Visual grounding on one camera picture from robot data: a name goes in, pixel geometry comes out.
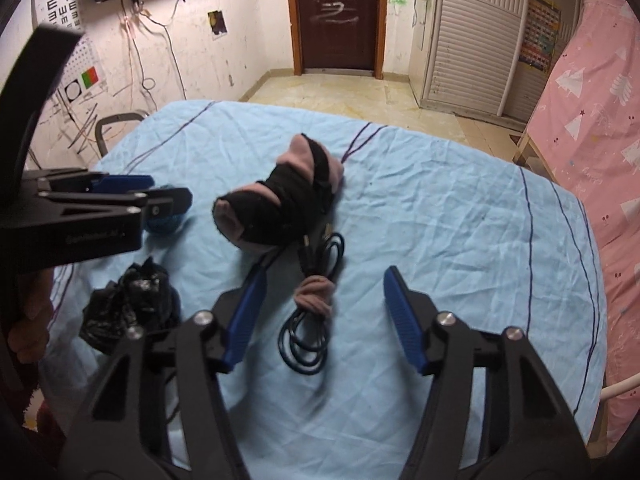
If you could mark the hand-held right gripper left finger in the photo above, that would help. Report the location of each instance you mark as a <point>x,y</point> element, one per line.
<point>247,320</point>

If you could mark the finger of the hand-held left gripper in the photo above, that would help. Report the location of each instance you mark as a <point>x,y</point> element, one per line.
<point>170,202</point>
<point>125,183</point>

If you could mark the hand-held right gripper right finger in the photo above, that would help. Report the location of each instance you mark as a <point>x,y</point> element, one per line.
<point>402,320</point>

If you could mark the black plastic bag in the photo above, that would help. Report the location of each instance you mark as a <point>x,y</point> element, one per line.
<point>125,300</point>

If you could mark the person's left hand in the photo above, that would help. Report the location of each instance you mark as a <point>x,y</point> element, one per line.
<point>32,320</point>

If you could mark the black metal chair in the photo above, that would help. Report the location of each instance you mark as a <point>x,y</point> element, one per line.
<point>107,125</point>

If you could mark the pink cloth tie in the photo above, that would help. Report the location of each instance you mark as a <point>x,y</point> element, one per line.
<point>315,296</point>

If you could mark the white test chart poster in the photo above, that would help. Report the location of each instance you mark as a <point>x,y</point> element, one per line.
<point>82,72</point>

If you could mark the light blue tablecloth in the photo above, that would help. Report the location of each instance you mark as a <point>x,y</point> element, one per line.
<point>425,200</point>

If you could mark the dark brown wooden door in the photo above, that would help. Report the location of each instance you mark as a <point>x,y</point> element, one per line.
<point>335,15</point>

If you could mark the white shutter wardrobe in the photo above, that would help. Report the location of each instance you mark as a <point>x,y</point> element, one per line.
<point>465,40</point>

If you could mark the colourful grid chart poster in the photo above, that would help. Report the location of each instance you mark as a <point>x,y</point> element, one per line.
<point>540,35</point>

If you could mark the yellow and black wall picture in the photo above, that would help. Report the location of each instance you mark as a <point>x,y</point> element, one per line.
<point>218,24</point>

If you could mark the wooden bed frame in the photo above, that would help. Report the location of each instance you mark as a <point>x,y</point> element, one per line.
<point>525,147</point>

